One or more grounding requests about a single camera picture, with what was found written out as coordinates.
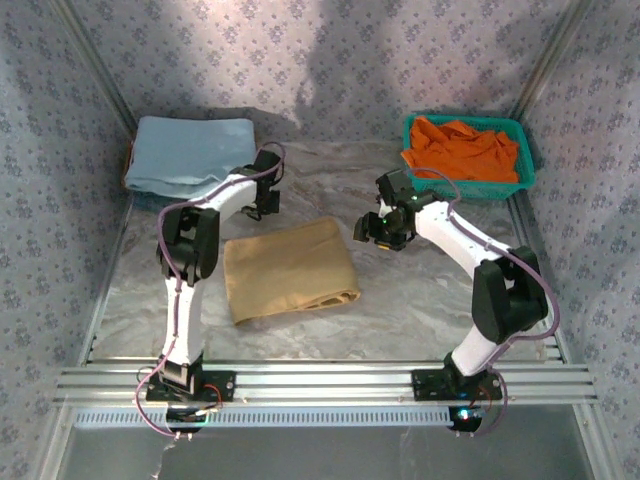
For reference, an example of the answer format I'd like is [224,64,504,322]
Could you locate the tan trousers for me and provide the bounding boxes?
[223,216,362,326]

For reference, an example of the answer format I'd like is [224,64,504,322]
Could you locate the folded light blue trousers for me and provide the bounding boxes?
[123,116,258,194]

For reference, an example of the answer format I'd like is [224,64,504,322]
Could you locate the crumpled orange trousers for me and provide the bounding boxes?
[400,116,521,184]

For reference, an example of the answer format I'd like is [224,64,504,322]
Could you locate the folded blue-grey trousers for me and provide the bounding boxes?
[125,183,201,200]

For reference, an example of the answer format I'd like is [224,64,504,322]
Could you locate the floral backdrop cloth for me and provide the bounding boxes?
[0,0,640,480]

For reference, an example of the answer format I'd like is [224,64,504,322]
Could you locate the teal plastic basket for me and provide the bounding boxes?
[402,113,538,200]

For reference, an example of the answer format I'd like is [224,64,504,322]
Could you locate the right controller board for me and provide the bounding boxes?
[447,405,490,437]

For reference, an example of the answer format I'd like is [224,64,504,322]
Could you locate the controller board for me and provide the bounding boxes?
[164,403,224,435]
[447,405,490,437]

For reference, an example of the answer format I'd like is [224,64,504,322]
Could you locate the left controller board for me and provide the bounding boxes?
[164,403,224,435]

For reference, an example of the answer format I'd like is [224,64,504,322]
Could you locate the aluminium side rail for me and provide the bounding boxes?
[77,197,135,366]
[505,196,571,366]

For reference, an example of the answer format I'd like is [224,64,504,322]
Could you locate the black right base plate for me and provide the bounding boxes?
[410,369,503,402]

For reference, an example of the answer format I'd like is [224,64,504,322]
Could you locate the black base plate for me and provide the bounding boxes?
[410,369,503,402]
[146,370,237,403]

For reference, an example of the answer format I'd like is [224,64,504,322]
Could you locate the aluminium rail beam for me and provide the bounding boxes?
[52,357,599,407]

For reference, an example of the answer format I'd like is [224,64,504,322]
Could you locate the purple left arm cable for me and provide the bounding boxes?
[133,142,287,440]

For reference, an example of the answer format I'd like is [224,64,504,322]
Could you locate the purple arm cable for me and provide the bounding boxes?
[409,168,561,439]
[133,142,287,440]

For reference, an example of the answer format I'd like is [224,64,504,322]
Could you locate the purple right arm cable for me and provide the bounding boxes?
[409,168,561,439]

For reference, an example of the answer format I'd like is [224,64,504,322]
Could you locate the white slotted cable duct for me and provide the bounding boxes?
[72,405,451,429]

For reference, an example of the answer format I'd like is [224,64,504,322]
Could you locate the aluminium frame post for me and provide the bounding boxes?
[52,0,135,124]
[513,0,599,121]

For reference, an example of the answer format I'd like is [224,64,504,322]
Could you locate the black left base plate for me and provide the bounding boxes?
[146,370,237,403]

